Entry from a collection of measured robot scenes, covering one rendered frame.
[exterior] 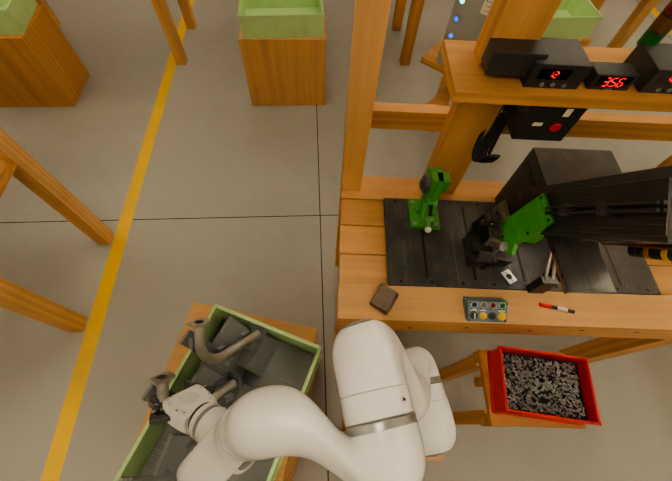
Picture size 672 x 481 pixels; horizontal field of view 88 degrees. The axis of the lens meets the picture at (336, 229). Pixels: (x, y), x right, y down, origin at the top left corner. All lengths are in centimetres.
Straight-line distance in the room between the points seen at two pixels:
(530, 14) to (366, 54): 44
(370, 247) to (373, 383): 102
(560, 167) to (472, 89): 53
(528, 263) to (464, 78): 83
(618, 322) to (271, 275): 182
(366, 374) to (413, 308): 90
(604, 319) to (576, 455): 107
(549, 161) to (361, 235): 76
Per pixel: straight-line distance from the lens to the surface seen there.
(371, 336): 52
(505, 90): 117
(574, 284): 140
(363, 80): 120
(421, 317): 139
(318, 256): 242
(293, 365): 136
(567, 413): 155
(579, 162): 157
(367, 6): 108
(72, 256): 295
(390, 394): 51
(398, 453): 51
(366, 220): 154
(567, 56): 125
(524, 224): 138
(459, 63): 122
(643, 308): 184
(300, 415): 50
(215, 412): 92
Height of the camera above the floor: 219
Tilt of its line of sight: 60 degrees down
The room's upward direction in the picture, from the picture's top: 4 degrees clockwise
